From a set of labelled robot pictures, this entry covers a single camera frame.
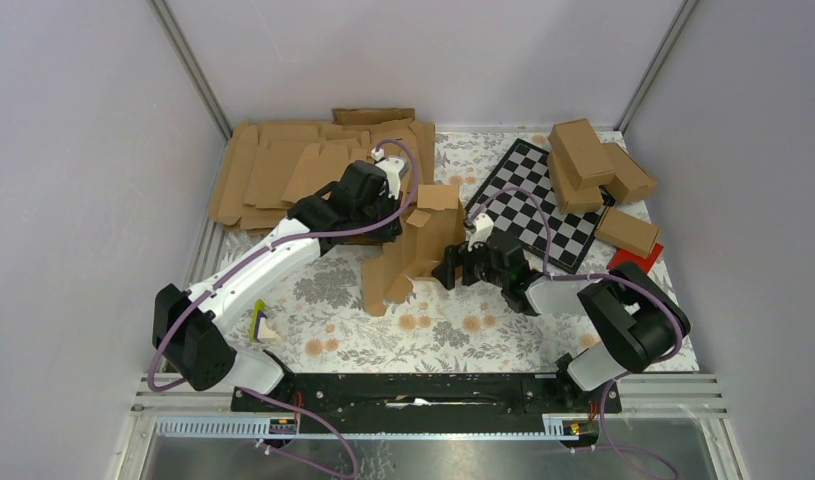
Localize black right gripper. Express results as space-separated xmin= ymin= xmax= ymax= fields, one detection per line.
xmin=431 ymin=232 xmax=508 ymax=291

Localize cardboard box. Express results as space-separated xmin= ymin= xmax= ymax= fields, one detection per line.
xmin=360 ymin=184 xmax=466 ymax=317
xmin=549 ymin=118 xmax=616 ymax=189
xmin=604 ymin=143 xmax=657 ymax=204
xmin=547 ymin=153 xmax=604 ymax=214
xmin=594 ymin=207 xmax=660 ymax=257

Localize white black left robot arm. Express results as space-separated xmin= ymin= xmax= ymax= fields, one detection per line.
xmin=153 ymin=156 xmax=412 ymax=411

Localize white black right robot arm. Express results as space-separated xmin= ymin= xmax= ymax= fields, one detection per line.
xmin=432 ymin=231 xmax=691 ymax=412

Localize cardboard box on red block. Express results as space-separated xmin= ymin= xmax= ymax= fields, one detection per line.
xmin=594 ymin=207 xmax=660 ymax=257

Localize stack of flat cardboard sheets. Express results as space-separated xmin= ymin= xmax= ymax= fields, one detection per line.
xmin=208 ymin=107 xmax=436 ymax=234

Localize black white chessboard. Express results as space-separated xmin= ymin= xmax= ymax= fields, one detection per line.
xmin=463 ymin=137 xmax=615 ymax=276

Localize floral patterned tablecloth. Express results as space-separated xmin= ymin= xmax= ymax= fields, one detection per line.
xmin=201 ymin=129 xmax=701 ymax=375

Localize red flat block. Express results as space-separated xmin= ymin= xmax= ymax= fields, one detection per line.
xmin=606 ymin=242 xmax=665 ymax=273

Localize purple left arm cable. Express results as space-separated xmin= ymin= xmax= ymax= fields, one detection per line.
xmin=145 ymin=137 xmax=422 ymax=478

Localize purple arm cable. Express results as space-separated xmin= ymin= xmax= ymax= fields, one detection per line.
xmin=465 ymin=185 xmax=688 ymax=480
xmin=145 ymin=137 xmax=422 ymax=478

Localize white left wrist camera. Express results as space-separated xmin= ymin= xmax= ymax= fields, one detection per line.
xmin=370 ymin=148 xmax=410 ymax=199

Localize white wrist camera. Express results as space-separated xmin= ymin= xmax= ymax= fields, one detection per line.
xmin=370 ymin=148 xmax=410 ymax=199
xmin=466 ymin=213 xmax=494 ymax=252

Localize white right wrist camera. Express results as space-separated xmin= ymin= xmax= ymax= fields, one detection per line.
xmin=466 ymin=213 xmax=494 ymax=252

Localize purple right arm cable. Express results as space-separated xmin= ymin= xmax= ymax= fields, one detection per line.
xmin=465 ymin=185 xmax=688 ymax=480

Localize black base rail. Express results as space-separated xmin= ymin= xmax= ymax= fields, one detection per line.
xmin=231 ymin=372 xmax=622 ymax=436

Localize aluminium frame rail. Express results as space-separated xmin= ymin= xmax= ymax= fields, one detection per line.
xmin=133 ymin=370 xmax=729 ymax=443

